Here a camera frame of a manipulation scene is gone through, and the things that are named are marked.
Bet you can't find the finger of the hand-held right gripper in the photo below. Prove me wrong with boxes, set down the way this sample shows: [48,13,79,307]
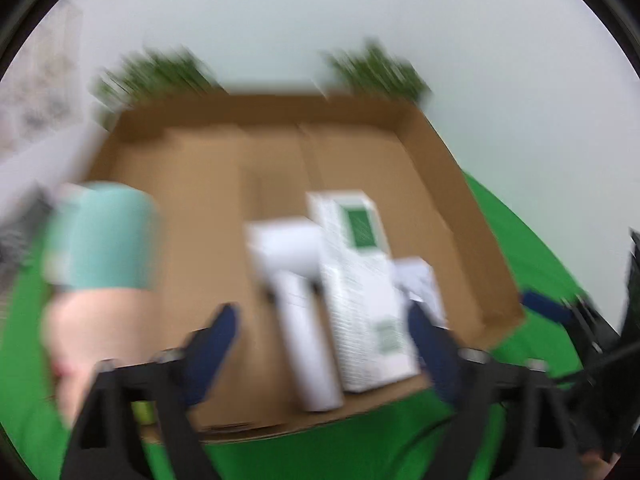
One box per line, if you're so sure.
[520,287,621,361]

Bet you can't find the grey stacked plastic stools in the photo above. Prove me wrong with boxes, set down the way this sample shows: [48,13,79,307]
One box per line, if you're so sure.
[0,190,53,286]

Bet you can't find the green tablecloth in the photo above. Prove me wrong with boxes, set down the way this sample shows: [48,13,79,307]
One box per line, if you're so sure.
[0,170,626,480]

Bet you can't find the small potted green plant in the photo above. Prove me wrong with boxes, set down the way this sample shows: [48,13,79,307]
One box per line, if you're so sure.
[320,40,433,103]

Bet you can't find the white hair dryer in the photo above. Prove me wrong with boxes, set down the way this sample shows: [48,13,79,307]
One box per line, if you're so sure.
[245,217,346,413]

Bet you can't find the row of framed wall posters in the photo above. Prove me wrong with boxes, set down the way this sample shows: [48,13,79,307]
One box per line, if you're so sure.
[7,2,86,138]

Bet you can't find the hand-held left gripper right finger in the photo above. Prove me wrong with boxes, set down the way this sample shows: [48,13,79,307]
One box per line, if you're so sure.
[405,300,586,480]

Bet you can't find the white box with green print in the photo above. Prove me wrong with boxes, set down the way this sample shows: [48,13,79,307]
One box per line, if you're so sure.
[305,190,423,393]

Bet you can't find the small white packet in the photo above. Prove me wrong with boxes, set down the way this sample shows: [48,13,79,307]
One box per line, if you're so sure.
[392,257,448,328]

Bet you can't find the brown cardboard box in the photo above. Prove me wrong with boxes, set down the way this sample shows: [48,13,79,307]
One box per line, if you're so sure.
[85,92,526,443]

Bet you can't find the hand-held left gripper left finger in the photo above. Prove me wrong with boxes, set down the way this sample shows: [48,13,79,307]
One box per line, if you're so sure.
[60,302,241,480]

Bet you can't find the pink pig plush toy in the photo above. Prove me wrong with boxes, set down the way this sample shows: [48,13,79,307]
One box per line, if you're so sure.
[42,182,163,426]

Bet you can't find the large potted green plant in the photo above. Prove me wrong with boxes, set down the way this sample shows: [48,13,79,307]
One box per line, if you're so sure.
[90,47,226,111]

